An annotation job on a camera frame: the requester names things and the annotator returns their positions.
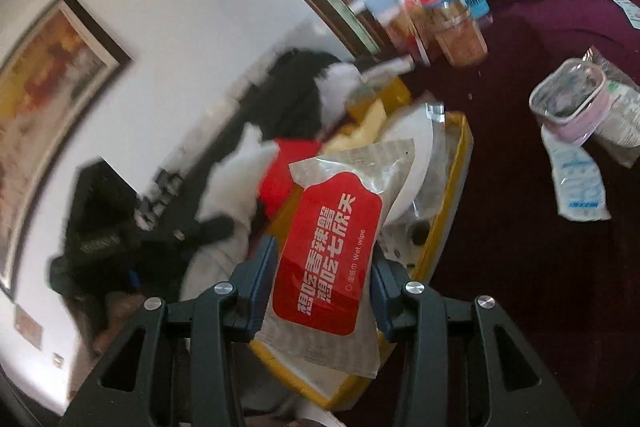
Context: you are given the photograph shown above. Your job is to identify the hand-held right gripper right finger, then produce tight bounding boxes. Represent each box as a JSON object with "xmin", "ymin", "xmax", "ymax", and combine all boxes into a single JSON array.
[{"xmin": 370, "ymin": 257, "xmax": 583, "ymax": 427}]

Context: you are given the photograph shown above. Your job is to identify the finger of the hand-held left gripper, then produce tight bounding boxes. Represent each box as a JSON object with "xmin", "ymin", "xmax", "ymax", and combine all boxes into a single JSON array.
[{"xmin": 197, "ymin": 217, "xmax": 236, "ymax": 245}]

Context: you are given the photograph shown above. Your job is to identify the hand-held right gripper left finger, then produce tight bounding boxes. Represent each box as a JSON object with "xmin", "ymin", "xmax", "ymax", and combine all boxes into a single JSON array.
[{"xmin": 59, "ymin": 234, "xmax": 278, "ymax": 427}]

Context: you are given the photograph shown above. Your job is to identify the white fluffy cloth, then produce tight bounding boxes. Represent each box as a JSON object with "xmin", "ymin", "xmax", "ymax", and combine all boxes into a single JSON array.
[
  {"xmin": 180, "ymin": 124, "xmax": 281, "ymax": 308},
  {"xmin": 315, "ymin": 62, "xmax": 362, "ymax": 108}
]

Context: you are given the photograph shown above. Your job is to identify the red label wet wipe packet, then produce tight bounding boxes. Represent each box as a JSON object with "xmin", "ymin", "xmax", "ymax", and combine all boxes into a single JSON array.
[{"xmin": 252, "ymin": 138, "xmax": 416, "ymax": 380}]

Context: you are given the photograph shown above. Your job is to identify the yellow storage box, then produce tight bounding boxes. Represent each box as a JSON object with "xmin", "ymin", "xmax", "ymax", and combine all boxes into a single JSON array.
[{"xmin": 250, "ymin": 77, "xmax": 473, "ymax": 410}]

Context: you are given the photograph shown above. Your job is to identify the person's left forearm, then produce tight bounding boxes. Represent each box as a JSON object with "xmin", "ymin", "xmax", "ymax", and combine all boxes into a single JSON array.
[{"xmin": 70, "ymin": 289, "xmax": 151, "ymax": 355}]

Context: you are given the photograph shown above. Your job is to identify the white round packet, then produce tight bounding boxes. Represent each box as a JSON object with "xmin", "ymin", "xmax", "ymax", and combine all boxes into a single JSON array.
[{"xmin": 382, "ymin": 109, "xmax": 436, "ymax": 223}]

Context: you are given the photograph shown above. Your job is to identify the clear plastic packet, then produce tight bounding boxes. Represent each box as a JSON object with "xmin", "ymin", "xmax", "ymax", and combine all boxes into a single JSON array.
[{"xmin": 410, "ymin": 102, "xmax": 466, "ymax": 263}]

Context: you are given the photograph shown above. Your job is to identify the purple tablecloth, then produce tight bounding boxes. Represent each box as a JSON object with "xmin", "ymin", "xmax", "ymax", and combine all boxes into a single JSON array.
[{"xmin": 320, "ymin": 0, "xmax": 640, "ymax": 427}]

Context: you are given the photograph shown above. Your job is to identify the black bag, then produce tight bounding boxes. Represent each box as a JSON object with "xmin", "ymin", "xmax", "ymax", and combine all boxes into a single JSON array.
[{"xmin": 165, "ymin": 49, "xmax": 351, "ymax": 248}]

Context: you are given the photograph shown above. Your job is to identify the pale yellow packet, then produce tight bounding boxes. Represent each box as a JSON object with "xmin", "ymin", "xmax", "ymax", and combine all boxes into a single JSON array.
[{"xmin": 325, "ymin": 99, "xmax": 386, "ymax": 152}]

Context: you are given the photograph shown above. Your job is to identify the white tube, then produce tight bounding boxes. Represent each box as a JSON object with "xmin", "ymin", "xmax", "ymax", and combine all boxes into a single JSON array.
[{"xmin": 360, "ymin": 59, "xmax": 413, "ymax": 82}]

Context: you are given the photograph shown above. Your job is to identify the white blue packet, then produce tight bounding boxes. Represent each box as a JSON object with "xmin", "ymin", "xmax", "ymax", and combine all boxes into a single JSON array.
[{"xmin": 540, "ymin": 124, "xmax": 612, "ymax": 222}]

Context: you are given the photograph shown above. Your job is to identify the pink trimmed clear pouch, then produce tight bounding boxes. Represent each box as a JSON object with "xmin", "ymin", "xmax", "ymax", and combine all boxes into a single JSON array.
[{"xmin": 529, "ymin": 59, "xmax": 608, "ymax": 146}]

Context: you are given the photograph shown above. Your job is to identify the clear plastic bag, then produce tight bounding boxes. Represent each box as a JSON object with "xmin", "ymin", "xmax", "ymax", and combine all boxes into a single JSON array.
[{"xmin": 582, "ymin": 47, "xmax": 640, "ymax": 168}]

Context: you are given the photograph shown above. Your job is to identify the white paper cards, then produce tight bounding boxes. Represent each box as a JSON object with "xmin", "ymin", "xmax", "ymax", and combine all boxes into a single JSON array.
[{"xmin": 600, "ymin": 0, "xmax": 640, "ymax": 30}]

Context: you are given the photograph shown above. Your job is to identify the wall switch plate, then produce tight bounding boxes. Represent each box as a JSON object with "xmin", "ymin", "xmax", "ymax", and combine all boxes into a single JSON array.
[{"xmin": 14, "ymin": 307, "xmax": 43, "ymax": 348}]

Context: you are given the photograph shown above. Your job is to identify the framed wall picture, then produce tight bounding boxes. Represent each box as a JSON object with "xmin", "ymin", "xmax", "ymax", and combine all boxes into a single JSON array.
[{"xmin": 0, "ymin": 0, "xmax": 133, "ymax": 300}]

